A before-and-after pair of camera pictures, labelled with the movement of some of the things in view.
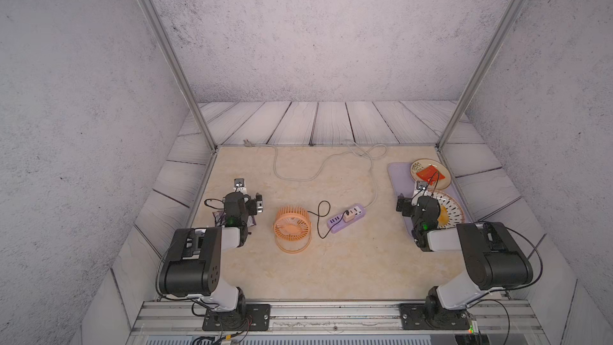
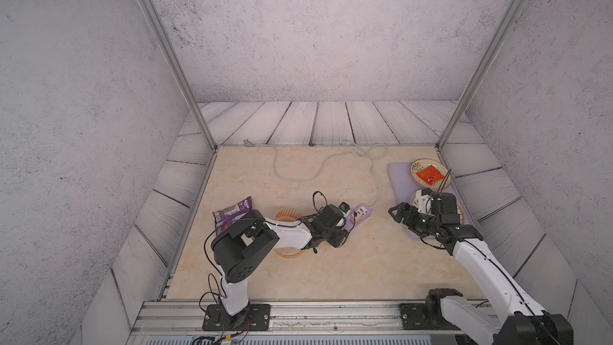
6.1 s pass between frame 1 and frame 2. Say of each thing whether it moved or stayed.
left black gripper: moved
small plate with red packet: stayed
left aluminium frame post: stayed
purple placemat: stayed
